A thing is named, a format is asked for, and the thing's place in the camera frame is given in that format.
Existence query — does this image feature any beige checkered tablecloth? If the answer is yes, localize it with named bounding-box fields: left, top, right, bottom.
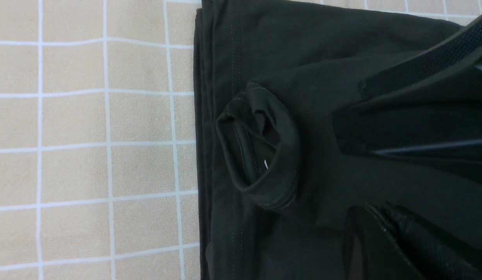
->
left=0, top=0, right=482, bottom=280

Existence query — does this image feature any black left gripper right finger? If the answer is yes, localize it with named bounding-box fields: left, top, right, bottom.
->
left=381, top=204, right=482, bottom=280

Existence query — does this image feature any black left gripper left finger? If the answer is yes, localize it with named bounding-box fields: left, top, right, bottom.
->
left=342, top=205, right=425, bottom=280

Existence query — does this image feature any dark gray long-sleeved shirt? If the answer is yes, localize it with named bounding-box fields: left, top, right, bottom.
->
left=193, top=0, right=482, bottom=280

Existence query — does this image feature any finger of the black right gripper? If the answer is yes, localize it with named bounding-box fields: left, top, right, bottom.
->
left=358, top=15, right=482, bottom=98
left=333, top=78, right=482, bottom=183

